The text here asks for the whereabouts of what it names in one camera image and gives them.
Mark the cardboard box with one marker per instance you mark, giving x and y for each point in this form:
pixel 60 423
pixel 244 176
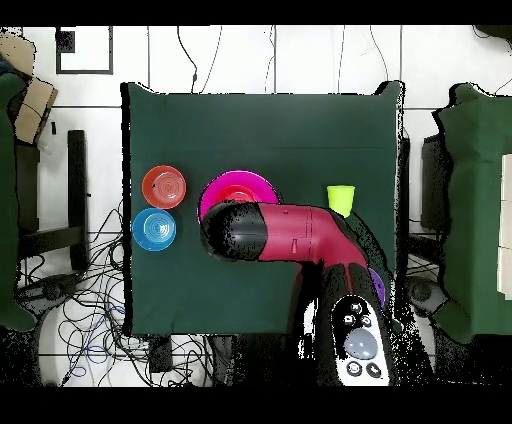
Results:
pixel 18 50
pixel 34 108

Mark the large pink bowl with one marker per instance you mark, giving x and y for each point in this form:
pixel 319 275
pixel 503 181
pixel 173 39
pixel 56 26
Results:
pixel 240 180

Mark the purple bowl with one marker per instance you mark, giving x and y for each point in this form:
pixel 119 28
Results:
pixel 378 288

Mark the grey floor stand base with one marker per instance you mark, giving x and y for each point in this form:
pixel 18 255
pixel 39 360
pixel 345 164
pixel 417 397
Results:
pixel 52 288
pixel 424 294

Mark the black power adapter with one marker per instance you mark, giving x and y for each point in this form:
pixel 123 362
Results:
pixel 160 356

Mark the black stand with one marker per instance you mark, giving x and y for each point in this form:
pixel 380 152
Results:
pixel 76 180

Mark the black floor frame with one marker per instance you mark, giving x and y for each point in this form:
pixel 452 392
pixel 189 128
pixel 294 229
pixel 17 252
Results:
pixel 65 42

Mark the black case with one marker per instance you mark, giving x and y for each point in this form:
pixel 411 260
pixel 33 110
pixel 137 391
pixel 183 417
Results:
pixel 432 184

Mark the green cup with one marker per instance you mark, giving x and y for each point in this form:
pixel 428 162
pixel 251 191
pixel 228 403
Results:
pixel 340 200

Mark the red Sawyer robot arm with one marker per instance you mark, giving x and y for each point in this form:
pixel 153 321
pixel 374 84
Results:
pixel 300 236

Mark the small blue bowl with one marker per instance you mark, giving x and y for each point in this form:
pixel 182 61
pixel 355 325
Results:
pixel 154 229

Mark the white box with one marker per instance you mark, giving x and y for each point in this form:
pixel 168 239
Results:
pixel 506 224

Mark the dark green tablecloth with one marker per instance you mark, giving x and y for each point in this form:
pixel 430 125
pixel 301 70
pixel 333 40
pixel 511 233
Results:
pixel 224 132
pixel 8 200
pixel 472 200

